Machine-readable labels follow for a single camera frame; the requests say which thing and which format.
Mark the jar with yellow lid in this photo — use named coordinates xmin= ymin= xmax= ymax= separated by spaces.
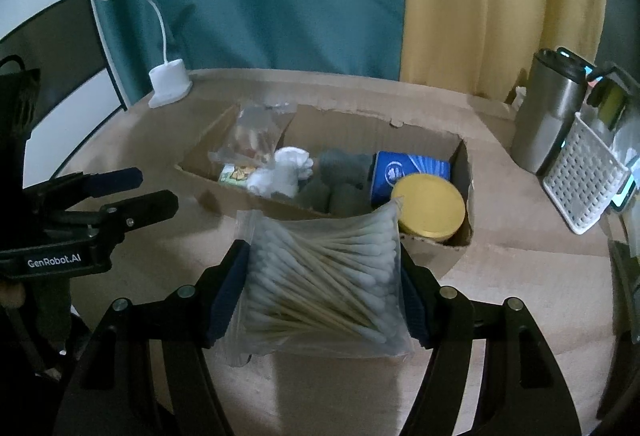
xmin=390 ymin=173 xmax=467 ymax=247

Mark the blue packet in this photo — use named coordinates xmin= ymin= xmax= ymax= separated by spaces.
xmin=370 ymin=151 xmax=452 ymax=207

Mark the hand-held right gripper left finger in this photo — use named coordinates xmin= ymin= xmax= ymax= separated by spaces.
xmin=62 ymin=240 xmax=250 ymax=436

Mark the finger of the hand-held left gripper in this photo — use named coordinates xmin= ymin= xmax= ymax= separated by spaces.
xmin=102 ymin=191 xmax=179 ymax=237
xmin=22 ymin=167 xmax=143 ymax=211

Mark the cartoon picture card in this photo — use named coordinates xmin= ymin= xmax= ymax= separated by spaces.
xmin=217 ymin=163 xmax=263 ymax=189

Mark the grey plush toy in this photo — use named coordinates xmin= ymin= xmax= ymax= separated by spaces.
xmin=295 ymin=148 xmax=378 ymax=217

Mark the white desk lamp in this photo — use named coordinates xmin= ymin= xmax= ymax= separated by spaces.
xmin=95 ymin=0 xmax=194 ymax=109

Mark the white perforated basket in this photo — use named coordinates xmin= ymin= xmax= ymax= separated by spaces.
xmin=541 ymin=112 xmax=632 ymax=235

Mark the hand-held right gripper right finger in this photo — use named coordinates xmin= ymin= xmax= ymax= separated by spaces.
xmin=399 ymin=241 xmax=583 ymax=436

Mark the bag of cotton swabs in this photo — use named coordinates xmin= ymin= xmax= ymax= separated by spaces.
xmin=222 ymin=197 xmax=416 ymax=367

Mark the cardboard box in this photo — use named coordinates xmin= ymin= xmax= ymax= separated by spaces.
xmin=174 ymin=100 xmax=476 ymax=249

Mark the clear bag of small items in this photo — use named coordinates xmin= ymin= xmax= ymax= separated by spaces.
xmin=207 ymin=102 xmax=298 ymax=169

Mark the steel tumbler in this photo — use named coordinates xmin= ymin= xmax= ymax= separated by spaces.
xmin=510 ymin=48 xmax=588 ymax=175

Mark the green bottle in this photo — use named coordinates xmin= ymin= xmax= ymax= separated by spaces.
xmin=597 ymin=83 xmax=626 ymax=129

